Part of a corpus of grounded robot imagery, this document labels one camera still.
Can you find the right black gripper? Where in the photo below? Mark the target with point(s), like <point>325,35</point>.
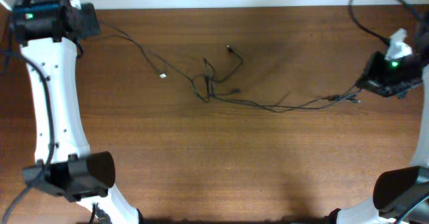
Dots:
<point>375,80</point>

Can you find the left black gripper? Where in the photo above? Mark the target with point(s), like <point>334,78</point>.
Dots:
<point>89,21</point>

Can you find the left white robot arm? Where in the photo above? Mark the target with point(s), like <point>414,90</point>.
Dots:
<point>49,33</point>

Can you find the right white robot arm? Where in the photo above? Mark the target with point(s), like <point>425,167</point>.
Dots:
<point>399,195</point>

